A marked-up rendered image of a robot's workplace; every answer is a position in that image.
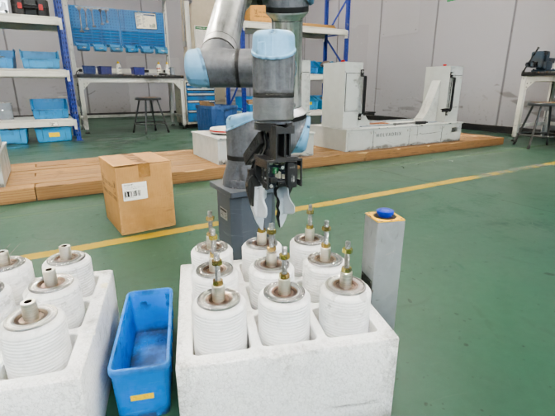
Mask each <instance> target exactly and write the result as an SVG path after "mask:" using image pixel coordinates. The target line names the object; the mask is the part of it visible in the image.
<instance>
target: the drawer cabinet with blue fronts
mask: <svg viewBox="0 0 555 416"><path fill-rule="evenodd" d="M183 85H184V96H185V109H186V122H187V124H186V125H185V127H187V128H196V127H198V124H197V109H196V107H195V105H200V103H199V101H208V102H210V103H214V104H216V91H215V88H214V87H210V88H206V87H192V86H191V85H190V84H189V83H188V81H183ZM174 91H175V102H176V112H177V113H178V114H182V110H181V98H180V88H179V87H178V86H177V85H176V84H174ZM177 122H179V125H180V126H183V122H182V117H179V116H177ZM183 127H184V126H183Z"/></svg>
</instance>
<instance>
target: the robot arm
mask: <svg viewBox="0 0 555 416"><path fill-rule="evenodd" d="M312 4H314V0H216V1H215V4H214V7H213V10H212V13H211V18H210V20H209V24H208V27H207V30H206V34H205V38H204V41H203V43H202V48H201V49H199V48H196V49H190V50H188V51H187V52H186V54H185V58H184V69H185V74H186V78H187V81H188V83H189V84H190V85H191V86H192V87H206V88H210V87H242V88H252V89H253V111H251V112H245V113H239V114H234V115H231V116H228V117H227V119H226V130H225V132H226V148H227V164H226V166H225V171H224V175H223V178H222V181H223V186H224V187H228V188H233V189H245V190H246V193H247V197H248V199H249V204H250V206H251V210H252V212H253V215H254V218H255V220H256V222H257V224H258V226H259V228H260V229H261V230H264V218H266V217H267V214H268V208H267V206H266V204H265V199H266V197H267V191H266V190H268V189H270V188H273V192H274V195H275V197H276V198H277V203H276V208H277V215H276V218H277V223H278V226H279V227H280V228H281V227H282V226H283V224H284V222H285V220H286V218H287V214H294V213H295V206H294V204H293V203H292V201H291V199H290V193H291V191H292V188H293V187H296V185H299V186H302V158H299V157H297V156H295V155H292V154H293V153H303V152H304V151H305V150H306V146H307V143H308V138H309V132H310V125H311V117H310V116H307V115H306V109H305V108H304V107H303V106H302V105H301V77H302V25H303V18H304V17H305V16H306V14H307V13H308V12H309V5H310V6H311V5H312ZM251 5H265V6H266V14H267V15H268V16H269V17H270V18H271V20H272V29H267V30H260V31H256V32H254V34H253V43H252V49H238V48H239V43H240V36H241V31H242V27H243V23H244V16H245V12H246V10H247V9H248V8H249V6H251ZM297 165H299V166H300V179H299V178H297ZM264 188H265V189H266V190H265V189H264Z"/></svg>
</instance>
